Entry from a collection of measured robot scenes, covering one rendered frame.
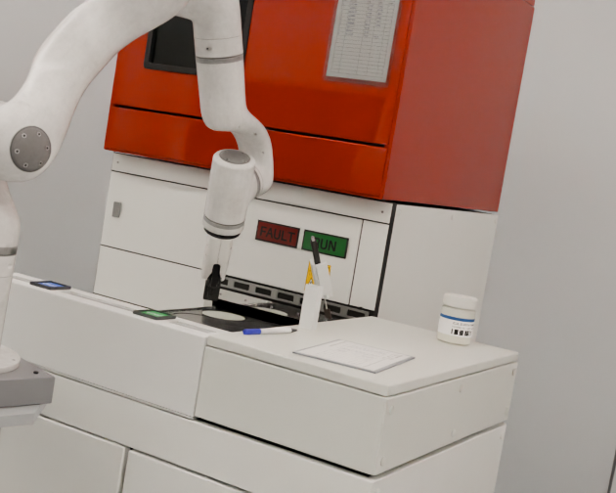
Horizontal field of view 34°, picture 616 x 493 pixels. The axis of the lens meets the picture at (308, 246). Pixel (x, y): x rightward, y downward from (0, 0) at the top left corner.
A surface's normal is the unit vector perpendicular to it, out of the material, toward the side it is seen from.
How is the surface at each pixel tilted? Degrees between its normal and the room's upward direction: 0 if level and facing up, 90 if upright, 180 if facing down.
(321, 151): 90
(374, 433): 90
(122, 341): 90
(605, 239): 90
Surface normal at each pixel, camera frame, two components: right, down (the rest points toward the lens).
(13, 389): 0.73, 0.18
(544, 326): -0.50, -0.01
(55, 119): 0.90, -0.14
